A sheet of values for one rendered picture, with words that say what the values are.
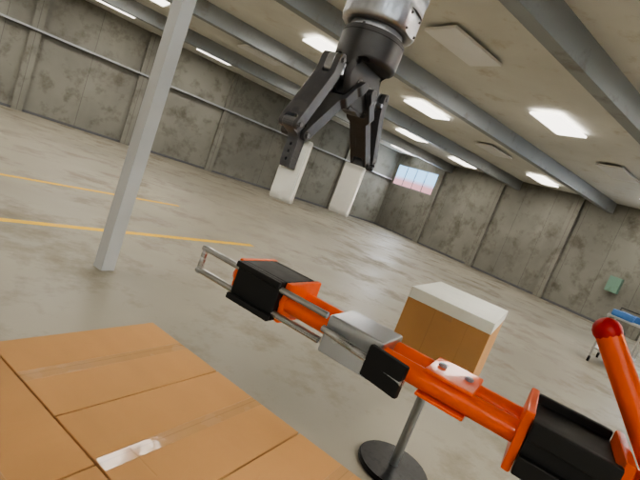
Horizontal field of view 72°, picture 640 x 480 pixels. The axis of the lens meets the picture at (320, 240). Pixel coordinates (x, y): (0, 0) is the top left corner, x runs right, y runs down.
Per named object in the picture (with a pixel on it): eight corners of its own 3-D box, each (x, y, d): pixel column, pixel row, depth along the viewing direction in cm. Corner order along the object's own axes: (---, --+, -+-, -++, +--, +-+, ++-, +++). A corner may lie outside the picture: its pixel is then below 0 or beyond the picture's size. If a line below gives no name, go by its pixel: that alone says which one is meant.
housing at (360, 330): (390, 370, 51) (405, 335, 51) (368, 383, 45) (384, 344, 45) (341, 341, 55) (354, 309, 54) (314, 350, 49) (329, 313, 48)
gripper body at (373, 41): (390, 20, 45) (358, 107, 47) (415, 55, 53) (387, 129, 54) (331, 11, 49) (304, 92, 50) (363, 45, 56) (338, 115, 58)
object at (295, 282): (309, 317, 58) (322, 283, 57) (277, 324, 52) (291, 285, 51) (262, 290, 62) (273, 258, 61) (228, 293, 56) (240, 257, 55)
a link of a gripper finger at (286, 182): (314, 143, 47) (310, 141, 46) (291, 205, 48) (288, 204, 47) (292, 136, 48) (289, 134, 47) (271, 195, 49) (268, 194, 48)
